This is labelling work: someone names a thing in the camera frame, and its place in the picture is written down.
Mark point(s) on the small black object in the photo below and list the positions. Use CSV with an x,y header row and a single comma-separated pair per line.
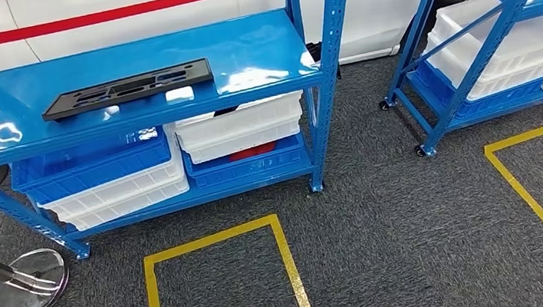
x,y
314,51

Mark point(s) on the blue wheeled shelf rack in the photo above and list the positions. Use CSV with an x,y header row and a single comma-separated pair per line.
x,y
497,29

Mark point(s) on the black plastic panel part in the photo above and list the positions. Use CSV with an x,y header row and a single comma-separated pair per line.
x,y
91,100

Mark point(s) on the white car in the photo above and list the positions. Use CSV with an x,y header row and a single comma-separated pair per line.
x,y
134,30

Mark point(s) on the red object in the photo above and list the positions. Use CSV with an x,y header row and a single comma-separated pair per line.
x,y
253,151

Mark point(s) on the chrome stanchion post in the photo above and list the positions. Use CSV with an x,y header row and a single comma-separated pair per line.
x,y
31,292

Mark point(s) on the blue metal shelf rack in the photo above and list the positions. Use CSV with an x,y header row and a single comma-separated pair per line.
x,y
239,48

